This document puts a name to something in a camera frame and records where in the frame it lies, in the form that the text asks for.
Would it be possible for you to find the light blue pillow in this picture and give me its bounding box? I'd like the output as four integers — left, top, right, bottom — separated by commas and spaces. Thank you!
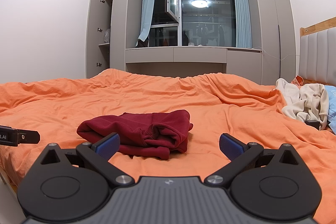
325, 85, 336, 134

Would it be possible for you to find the cream crumpled garment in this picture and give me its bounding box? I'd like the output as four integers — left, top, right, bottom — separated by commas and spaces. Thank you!
276, 79, 329, 130

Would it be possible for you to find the orange bed duvet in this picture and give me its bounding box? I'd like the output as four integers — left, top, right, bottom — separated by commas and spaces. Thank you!
1, 69, 335, 223

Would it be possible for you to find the small black box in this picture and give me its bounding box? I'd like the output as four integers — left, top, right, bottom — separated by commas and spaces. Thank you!
305, 121, 320, 130

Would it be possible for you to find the open grey wardrobe door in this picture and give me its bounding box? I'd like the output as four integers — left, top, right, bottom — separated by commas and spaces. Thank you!
85, 0, 111, 78

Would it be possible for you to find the grey built-in wardrobe unit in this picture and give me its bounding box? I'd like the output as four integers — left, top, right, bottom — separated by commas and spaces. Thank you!
85, 0, 296, 85

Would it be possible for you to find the right light blue curtain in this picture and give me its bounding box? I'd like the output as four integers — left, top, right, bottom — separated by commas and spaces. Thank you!
234, 0, 252, 48

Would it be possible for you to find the light blue curtain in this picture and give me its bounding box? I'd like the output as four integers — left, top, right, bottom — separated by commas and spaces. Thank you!
234, 0, 252, 48
135, 0, 155, 48

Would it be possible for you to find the dark red knit sweater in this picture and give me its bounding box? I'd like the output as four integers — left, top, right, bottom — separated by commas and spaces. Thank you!
77, 110, 193, 160

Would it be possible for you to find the window with dark glass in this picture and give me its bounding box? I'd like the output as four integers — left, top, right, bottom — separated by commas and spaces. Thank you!
146, 0, 236, 47

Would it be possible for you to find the left light blue curtain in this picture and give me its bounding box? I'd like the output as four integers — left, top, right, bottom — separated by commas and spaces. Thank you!
135, 0, 155, 48

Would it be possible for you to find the grey padded headboard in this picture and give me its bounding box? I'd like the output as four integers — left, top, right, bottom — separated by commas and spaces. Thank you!
298, 18, 336, 86

